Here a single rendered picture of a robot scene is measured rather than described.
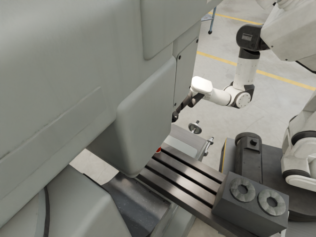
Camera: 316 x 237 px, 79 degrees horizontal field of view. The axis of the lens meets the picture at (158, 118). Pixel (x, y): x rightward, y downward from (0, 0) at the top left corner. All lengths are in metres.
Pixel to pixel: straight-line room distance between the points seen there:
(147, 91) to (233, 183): 0.57
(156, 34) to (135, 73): 0.06
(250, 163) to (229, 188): 0.73
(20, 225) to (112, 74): 0.21
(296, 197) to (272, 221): 0.75
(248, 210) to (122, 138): 0.58
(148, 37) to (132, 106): 0.11
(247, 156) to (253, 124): 1.11
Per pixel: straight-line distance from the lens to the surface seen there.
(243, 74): 0.99
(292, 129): 1.21
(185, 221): 1.66
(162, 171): 1.00
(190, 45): 0.50
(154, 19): 0.30
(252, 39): 0.94
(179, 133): 1.39
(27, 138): 0.23
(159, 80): 0.36
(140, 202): 1.00
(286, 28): 0.80
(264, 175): 1.54
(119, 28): 0.26
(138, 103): 0.33
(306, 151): 1.21
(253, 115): 2.71
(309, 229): 1.73
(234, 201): 0.80
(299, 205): 1.56
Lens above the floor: 1.80
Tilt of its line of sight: 49 degrees down
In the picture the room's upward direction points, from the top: straight up
